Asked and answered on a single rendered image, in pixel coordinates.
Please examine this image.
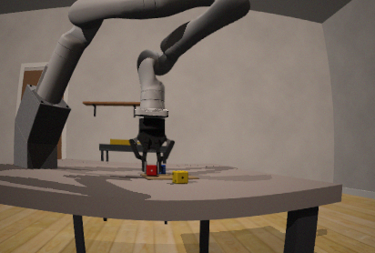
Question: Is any tan square mat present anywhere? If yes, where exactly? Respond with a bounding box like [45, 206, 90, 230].
[141, 174, 198, 180]

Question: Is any blue die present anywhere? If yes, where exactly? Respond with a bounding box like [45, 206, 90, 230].
[159, 165, 166, 174]

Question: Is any yellow die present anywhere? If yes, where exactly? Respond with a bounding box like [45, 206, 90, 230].
[172, 171, 188, 184]

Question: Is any red die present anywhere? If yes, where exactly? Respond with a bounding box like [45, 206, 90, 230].
[147, 165, 157, 176]

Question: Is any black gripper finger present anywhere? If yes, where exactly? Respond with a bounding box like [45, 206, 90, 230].
[129, 137, 149, 174]
[154, 137, 175, 175]

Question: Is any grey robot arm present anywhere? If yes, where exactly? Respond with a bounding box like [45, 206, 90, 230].
[35, 0, 250, 119]

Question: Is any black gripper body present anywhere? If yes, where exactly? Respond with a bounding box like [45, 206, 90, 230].
[137, 118, 167, 150]

